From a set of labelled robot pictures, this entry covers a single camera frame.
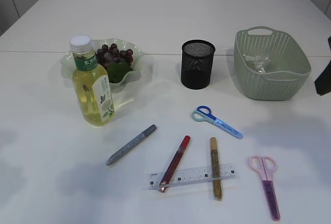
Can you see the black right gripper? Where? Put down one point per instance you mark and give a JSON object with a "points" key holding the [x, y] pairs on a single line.
{"points": [[323, 82]]}

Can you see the clear plastic sheet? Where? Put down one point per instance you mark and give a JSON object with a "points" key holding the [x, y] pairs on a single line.
{"points": [[258, 63]]}

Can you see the pink capped scissors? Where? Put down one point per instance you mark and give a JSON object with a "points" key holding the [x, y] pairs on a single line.
{"points": [[265, 167]]}

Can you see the blue capped scissors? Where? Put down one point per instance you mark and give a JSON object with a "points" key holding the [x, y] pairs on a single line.
{"points": [[204, 114]]}

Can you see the purple artificial grape bunch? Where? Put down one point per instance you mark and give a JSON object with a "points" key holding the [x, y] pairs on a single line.
{"points": [[116, 62]]}

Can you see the green tea plastic bottle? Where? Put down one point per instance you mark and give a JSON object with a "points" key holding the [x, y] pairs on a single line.
{"points": [[91, 82]]}

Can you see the green plastic woven basket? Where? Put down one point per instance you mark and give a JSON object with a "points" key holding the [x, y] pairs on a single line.
{"points": [[288, 70]]}

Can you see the black mesh pen holder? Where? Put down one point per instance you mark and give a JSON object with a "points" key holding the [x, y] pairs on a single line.
{"points": [[197, 62]]}

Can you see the gold glitter pen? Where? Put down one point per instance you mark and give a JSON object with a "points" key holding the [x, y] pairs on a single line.
{"points": [[217, 185]]}

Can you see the red glitter pen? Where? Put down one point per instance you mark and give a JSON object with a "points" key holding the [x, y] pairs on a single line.
{"points": [[173, 164]]}

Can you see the clear plastic ruler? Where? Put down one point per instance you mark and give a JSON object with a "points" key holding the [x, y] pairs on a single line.
{"points": [[190, 176]]}

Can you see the silver glitter pen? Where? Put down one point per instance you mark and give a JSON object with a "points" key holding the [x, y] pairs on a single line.
{"points": [[130, 145]]}

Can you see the pale green ruffled plate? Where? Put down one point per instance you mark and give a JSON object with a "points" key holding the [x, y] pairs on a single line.
{"points": [[122, 45]]}

